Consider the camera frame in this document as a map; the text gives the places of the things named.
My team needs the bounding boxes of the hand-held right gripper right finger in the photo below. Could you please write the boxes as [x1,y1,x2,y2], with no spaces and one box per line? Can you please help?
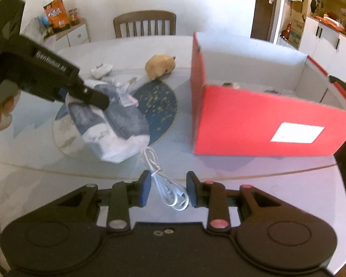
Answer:
[186,171,283,233]

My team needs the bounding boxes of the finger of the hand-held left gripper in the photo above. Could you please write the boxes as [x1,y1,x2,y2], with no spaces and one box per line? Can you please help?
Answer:
[64,82,110,111]

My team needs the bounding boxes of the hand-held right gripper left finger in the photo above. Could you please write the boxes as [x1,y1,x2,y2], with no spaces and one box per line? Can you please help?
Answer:
[55,171,151,233]

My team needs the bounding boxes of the white cable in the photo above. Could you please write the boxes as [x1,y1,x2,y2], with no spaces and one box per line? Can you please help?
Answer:
[140,147,189,211]

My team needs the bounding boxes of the white wrapper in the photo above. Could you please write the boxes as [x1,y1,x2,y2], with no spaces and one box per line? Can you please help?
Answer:
[90,63,113,78]

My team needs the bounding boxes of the white and grey-blue bag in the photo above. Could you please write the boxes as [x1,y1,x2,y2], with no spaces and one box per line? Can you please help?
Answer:
[63,78,150,163]

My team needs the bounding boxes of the beige plush toy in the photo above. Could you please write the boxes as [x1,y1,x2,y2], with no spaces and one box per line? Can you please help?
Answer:
[145,54,176,81]

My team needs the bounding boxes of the red cardboard box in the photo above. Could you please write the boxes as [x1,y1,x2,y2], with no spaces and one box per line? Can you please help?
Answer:
[190,32,346,156]

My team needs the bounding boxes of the clear plastic bags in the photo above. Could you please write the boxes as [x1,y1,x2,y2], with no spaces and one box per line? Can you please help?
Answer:
[23,16,54,42]

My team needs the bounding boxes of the round glass turntable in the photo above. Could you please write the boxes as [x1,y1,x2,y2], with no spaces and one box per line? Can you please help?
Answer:
[0,63,339,179]

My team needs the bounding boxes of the orange snack bag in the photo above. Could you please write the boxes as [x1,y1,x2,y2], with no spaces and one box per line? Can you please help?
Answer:
[43,0,71,33]

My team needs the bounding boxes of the small white cabinet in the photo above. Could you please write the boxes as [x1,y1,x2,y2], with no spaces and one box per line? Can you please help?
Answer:
[45,19,90,48]

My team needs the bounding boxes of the dark speckled round mat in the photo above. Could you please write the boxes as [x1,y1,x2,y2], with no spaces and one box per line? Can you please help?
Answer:
[133,80,178,146]

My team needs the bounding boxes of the brown jar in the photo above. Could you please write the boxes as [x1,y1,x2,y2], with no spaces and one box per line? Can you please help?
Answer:
[69,8,80,26]

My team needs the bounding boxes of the brown wooden chair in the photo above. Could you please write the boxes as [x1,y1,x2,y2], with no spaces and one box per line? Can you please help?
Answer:
[113,10,177,39]

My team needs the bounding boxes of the red toy figure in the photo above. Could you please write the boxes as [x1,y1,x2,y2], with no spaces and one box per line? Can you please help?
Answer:
[280,21,293,39]

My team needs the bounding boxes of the dark brown door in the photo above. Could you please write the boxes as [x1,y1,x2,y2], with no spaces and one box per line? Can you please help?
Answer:
[251,0,286,44]

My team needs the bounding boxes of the printed cardboard box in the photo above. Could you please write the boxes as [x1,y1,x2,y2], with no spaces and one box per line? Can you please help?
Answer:
[288,20,306,45]

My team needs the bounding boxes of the orange flat package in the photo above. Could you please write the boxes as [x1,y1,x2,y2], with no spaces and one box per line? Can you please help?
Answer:
[316,14,346,31]

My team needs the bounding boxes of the white wall cabinet unit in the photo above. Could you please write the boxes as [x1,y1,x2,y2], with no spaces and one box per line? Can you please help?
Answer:
[277,0,346,84]

